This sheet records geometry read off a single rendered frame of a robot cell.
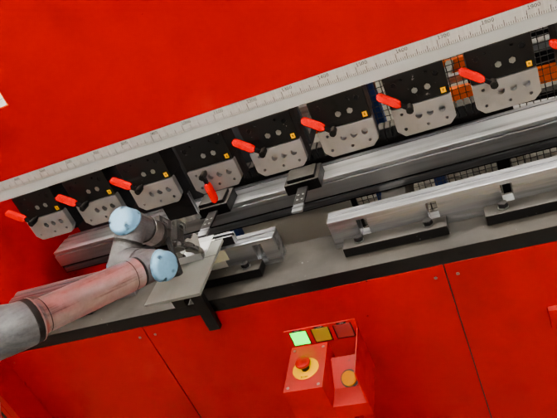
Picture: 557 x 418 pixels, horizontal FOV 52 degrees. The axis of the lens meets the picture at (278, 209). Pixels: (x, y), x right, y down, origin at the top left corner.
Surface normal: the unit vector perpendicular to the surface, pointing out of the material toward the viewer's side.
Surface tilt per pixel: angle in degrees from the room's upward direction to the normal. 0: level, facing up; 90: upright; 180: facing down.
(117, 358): 90
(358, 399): 0
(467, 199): 90
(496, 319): 90
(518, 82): 90
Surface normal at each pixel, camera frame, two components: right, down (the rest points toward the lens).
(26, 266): 0.91, -0.24
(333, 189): -0.16, 0.52
